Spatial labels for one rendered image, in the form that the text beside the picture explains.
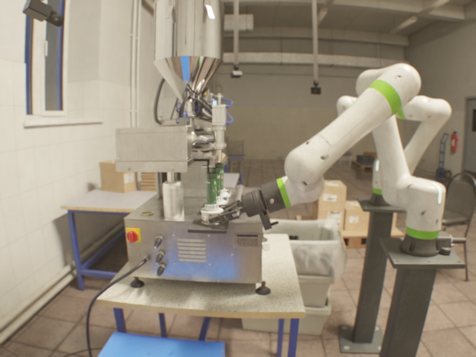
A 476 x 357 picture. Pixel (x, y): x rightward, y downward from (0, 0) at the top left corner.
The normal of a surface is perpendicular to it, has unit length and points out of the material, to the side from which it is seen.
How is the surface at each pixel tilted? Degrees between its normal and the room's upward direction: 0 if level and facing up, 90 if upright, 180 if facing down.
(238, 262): 90
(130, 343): 0
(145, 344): 0
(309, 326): 96
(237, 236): 90
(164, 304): 0
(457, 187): 77
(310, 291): 96
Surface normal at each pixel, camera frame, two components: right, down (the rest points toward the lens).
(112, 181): -0.40, 0.16
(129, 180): 0.92, 0.07
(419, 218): -0.73, 0.11
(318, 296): -0.21, 0.27
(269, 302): 0.00, -0.98
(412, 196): -0.98, 0.01
